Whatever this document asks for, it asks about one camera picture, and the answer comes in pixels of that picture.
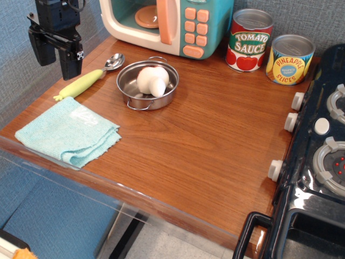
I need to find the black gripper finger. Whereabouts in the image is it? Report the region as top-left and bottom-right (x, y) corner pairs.
(29, 28), (56, 66)
(58, 44), (82, 80)

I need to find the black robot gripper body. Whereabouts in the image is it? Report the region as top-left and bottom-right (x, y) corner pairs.
(27, 1), (83, 50)

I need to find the spoon with yellow-green handle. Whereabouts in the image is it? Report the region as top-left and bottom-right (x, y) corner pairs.
(53, 53), (125, 101)

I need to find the small steel pot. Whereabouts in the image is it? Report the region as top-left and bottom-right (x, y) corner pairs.
(116, 57), (180, 111)

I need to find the light blue folded cloth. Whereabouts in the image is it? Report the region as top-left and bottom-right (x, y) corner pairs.
(15, 97), (121, 168)

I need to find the white toy mushroom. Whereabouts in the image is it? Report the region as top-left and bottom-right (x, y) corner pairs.
(136, 66), (170, 98)

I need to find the orange microwave turntable plate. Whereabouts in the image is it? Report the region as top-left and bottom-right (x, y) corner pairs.
(135, 5), (158, 29)

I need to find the teal toy microwave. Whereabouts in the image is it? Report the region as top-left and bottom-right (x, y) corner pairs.
(100, 1), (234, 60)

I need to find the tomato sauce can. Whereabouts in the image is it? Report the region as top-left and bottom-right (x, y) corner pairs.
(226, 9), (274, 72)

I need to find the orange fuzzy object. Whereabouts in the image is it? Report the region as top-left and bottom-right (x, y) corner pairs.
(12, 248), (38, 259)

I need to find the pineapple slices can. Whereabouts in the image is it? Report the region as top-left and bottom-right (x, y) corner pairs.
(266, 35), (315, 86)

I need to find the black toy stove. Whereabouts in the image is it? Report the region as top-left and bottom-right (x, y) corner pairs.
(233, 44), (344, 258)

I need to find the black braided cable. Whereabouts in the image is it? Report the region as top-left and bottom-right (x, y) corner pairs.
(66, 0), (87, 13)

